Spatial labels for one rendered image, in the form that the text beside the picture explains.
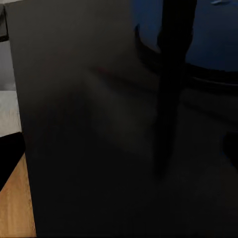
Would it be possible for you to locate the monitor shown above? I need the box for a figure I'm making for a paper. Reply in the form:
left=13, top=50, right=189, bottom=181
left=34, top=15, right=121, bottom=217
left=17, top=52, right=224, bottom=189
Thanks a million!
left=135, top=0, right=238, bottom=93

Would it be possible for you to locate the desktop computer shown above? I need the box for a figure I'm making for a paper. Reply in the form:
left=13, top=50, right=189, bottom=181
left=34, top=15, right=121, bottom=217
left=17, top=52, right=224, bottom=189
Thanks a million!
left=0, top=91, right=22, bottom=137

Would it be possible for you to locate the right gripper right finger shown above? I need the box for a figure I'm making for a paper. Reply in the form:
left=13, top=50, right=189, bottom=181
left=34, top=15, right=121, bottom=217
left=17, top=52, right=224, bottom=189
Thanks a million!
left=222, top=131, right=238, bottom=172

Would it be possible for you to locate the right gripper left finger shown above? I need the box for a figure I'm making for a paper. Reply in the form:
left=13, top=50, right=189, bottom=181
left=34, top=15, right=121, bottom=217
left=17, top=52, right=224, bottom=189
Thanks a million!
left=0, top=132, right=26, bottom=191

